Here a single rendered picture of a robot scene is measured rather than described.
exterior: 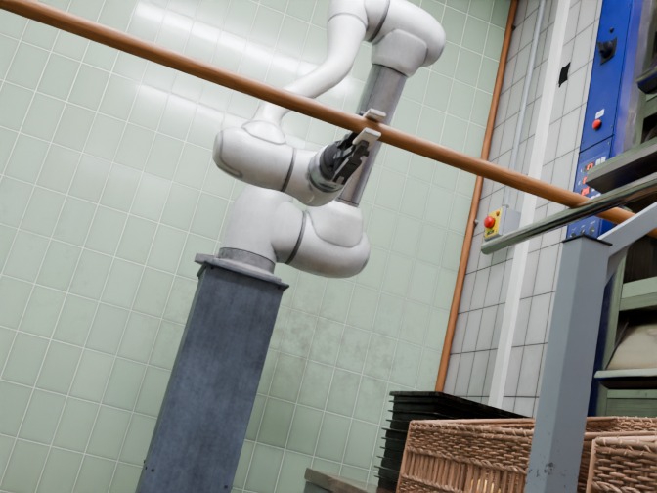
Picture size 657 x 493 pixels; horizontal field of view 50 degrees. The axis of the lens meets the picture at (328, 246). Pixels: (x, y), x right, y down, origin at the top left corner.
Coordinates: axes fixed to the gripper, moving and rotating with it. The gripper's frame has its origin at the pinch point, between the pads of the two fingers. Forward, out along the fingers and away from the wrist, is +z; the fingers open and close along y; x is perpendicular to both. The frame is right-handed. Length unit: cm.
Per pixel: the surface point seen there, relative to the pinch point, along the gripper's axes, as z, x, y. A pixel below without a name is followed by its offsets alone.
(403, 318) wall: -121, -58, 6
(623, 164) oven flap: -17, -63, -21
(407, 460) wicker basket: -25, -30, 53
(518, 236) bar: -16.7, -41.1, 3.5
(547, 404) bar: 39, -18, 44
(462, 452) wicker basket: 0, -29, 50
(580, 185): -51, -75, -30
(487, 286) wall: -101, -78, -9
